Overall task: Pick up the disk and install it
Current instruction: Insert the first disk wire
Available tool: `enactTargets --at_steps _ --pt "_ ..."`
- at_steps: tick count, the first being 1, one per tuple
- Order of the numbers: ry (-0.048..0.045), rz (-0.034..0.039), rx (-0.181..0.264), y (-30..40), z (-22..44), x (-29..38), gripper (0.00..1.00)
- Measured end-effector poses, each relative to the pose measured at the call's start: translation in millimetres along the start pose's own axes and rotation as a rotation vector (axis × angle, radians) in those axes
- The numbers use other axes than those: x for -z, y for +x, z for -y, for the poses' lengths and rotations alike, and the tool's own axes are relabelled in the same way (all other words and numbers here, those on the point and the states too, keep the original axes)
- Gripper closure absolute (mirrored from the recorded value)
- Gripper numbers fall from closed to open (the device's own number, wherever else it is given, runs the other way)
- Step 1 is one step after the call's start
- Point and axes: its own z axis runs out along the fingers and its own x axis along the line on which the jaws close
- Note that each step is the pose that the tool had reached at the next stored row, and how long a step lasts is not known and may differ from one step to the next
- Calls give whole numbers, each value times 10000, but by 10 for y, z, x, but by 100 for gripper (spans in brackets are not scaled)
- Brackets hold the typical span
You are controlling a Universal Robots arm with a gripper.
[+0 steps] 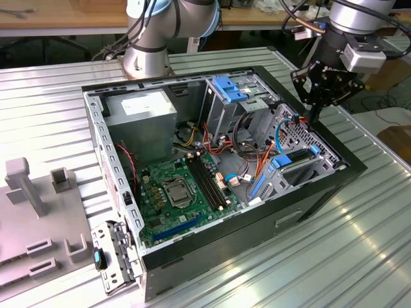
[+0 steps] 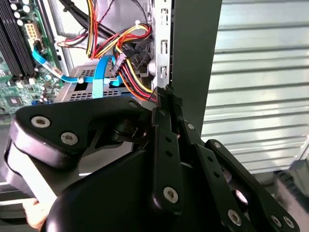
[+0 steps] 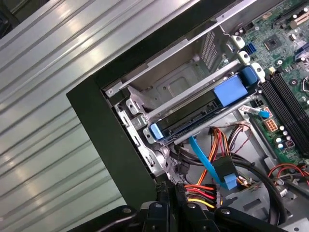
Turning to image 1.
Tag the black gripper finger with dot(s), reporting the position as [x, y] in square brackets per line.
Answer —
[303, 83]
[353, 86]

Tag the hard disk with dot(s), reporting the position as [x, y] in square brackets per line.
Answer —
[281, 160]

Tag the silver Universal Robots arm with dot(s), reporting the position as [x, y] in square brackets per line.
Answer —
[147, 48]

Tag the grey metal disk bay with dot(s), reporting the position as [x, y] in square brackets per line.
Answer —
[273, 189]

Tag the brown cardboard box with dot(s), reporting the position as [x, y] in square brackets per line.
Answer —
[395, 75]
[396, 141]

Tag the blue plastic drive latch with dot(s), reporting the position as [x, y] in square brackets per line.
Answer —
[229, 90]

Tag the grey optical drive cage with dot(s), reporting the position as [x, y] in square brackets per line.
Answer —
[224, 115]

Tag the black RAM slot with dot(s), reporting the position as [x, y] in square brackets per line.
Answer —
[201, 184]
[214, 178]
[210, 180]
[205, 182]

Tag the CPU socket with silver CPU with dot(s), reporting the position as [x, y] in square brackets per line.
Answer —
[177, 194]

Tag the grey power supply unit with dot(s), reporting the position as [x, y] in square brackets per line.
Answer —
[141, 134]

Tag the green motherboard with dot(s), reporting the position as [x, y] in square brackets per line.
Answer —
[189, 213]

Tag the black open PC case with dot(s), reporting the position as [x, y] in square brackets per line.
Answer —
[224, 250]

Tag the blue expansion slot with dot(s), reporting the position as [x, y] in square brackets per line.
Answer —
[176, 228]

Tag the long wooden desk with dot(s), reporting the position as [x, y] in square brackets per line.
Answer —
[64, 17]

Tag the blue black retainer latch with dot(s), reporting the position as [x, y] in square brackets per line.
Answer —
[96, 258]

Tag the grey parts rack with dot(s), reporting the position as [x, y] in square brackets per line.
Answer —
[48, 231]

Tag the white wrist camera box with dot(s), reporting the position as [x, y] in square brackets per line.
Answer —
[363, 59]

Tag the silver slot bracket retainer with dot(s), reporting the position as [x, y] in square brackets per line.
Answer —
[109, 279]

